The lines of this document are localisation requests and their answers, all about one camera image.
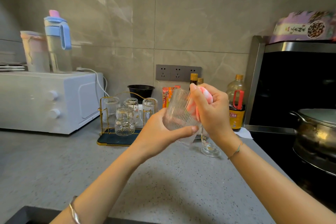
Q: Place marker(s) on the person's left hand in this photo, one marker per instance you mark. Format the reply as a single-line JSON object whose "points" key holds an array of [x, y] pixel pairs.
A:
{"points": [[152, 137]]}

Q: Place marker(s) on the person's right hand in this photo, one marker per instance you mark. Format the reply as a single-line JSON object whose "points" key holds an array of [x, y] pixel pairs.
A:
{"points": [[216, 116]]}

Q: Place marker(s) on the person's right fingers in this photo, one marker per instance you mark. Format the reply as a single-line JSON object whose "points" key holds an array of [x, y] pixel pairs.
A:
{"points": [[194, 95]]}

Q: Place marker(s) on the person's left thumb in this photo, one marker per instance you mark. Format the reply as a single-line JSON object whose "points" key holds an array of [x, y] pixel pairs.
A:
{"points": [[183, 131]]}

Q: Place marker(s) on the pink cleaning cloth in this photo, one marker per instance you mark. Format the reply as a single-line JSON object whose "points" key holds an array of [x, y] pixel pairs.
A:
{"points": [[206, 95]]}

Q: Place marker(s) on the ribbed clear drinking glass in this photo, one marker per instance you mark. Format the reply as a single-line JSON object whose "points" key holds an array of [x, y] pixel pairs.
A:
{"points": [[178, 111]]}

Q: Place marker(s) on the person's right forearm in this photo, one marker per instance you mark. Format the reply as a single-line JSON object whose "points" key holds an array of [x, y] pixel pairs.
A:
{"points": [[273, 189]]}

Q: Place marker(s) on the person's left forearm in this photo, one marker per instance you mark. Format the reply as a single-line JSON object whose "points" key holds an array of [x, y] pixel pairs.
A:
{"points": [[105, 187]]}

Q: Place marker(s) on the dark bottle with gold cap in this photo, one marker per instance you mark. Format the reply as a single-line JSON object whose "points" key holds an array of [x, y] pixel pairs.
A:
{"points": [[193, 79]]}

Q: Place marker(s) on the orange seasoning packets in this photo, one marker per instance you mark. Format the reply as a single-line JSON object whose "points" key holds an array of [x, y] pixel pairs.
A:
{"points": [[166, 96]]}

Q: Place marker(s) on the large soy sauce bottle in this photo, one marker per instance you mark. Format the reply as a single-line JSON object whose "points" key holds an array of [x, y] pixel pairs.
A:
{"points": [[236, 90]]}

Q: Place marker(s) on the black plastic bowl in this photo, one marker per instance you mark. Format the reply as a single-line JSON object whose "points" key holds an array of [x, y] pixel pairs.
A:
{"points": [[141, 91]]}

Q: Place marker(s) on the clear rounded glass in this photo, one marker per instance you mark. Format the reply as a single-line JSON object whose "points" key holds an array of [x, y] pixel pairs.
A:
{"points": [[124, 122]]}

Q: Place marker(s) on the white paper sheet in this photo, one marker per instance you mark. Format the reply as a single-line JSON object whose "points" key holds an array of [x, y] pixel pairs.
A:
{"points": [[245, 133]]}

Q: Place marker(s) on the stainless steel stove guard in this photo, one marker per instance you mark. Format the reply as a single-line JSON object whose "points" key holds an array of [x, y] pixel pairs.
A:
{"points": [[256, 74]]}

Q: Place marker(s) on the black stove top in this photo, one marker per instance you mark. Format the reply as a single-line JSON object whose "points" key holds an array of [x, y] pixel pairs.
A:
{"points": [[275, 150]]}

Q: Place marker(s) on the steel pot lid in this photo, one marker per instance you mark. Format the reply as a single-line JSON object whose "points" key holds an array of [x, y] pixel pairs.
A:
{"points": [[319, 116]]}

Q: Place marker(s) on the purple food box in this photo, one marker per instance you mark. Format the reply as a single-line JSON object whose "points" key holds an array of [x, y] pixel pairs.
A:
{"points": [[301, 27]]}

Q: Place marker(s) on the stainless steel pot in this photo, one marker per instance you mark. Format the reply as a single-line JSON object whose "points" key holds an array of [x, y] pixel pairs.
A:
{"points": [[315, 137]]}

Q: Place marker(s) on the blue lidded water bottle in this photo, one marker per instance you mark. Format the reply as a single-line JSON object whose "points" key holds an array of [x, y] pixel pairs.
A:
{"points": [[56, 48]]}

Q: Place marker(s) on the white microwave oven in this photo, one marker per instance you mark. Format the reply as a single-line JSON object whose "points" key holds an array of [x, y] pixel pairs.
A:
{"points": [[31, 100]]}

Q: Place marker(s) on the pink lidded plastic pitcher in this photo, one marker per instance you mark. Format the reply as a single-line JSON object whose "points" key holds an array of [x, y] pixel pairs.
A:
{"points": [[35, 53]]}

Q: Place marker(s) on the dark kitchen sink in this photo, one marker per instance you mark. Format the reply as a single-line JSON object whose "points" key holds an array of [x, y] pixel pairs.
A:
{"points": [[31, 217]]}

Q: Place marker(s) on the stack of flat trays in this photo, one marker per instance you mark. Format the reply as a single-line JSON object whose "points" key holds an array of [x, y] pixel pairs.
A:
{"points": [[11, 67]]}

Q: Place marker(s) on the grey wall socket panel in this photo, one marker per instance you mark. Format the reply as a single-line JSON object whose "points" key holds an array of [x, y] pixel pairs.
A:
{"points": [[178, 73]]}

